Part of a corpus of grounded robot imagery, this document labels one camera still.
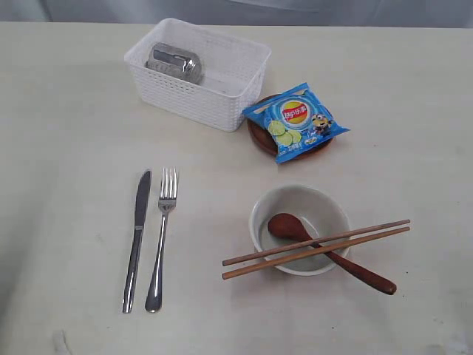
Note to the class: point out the blue snack packet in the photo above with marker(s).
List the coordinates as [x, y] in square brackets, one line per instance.
[295, 122]

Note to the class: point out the silver metal tin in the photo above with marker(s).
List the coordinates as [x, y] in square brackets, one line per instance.
[175, 62]

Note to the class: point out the brown wooden chopstick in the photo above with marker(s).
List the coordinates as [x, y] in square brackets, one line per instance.
[311, 241]
[315, 251]

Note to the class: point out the silver table knife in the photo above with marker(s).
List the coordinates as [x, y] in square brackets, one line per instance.
[141, 204]

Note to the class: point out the brown wooden spoon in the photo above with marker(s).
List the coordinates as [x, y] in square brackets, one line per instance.
[289, 227]

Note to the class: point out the silver fork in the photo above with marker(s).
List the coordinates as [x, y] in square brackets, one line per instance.
[167, 201]

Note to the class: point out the white perforated plastic basket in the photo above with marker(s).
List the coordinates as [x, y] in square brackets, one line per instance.
[233, 72]

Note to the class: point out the brown ceramic plate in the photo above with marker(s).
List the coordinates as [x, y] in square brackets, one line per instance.
[262, 142]

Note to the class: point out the grey-green ceramic bowl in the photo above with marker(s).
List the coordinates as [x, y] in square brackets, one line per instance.
[319, 214]

